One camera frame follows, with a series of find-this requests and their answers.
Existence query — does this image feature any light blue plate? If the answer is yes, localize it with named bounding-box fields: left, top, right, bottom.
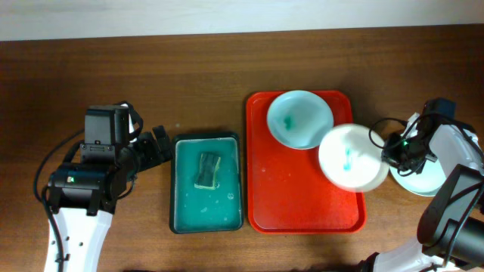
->
left=266, top=90, right=334, bottom=150

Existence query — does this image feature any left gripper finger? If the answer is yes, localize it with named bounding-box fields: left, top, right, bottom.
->
left=153, top=125, right=174, bottom=163
left=135, top=132, right=157, bottom=170

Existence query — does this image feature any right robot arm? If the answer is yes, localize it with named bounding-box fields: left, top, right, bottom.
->
left=357, top=97, right=483, bottom=272

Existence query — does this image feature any green yellow sponge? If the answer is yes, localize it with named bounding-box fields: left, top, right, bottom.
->
left=194, top=153, right=221, bottom=190

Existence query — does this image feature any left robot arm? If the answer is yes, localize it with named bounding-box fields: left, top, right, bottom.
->
left=41, top=102, right=173, bottom=271

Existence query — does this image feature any dark green water tray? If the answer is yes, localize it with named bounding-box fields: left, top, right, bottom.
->
left=169, top=131, right=244, bottom=234

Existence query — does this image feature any red plastic tray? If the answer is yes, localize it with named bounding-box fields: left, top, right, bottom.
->
left=246, top=91, right=367, bottom=234

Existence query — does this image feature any pale green plate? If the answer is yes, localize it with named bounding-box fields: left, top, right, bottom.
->
left=389, top=159, right=446, bottom=196

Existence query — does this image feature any white plate green stain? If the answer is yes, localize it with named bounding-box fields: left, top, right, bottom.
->
left=318, top=124, right=389, bottom=193

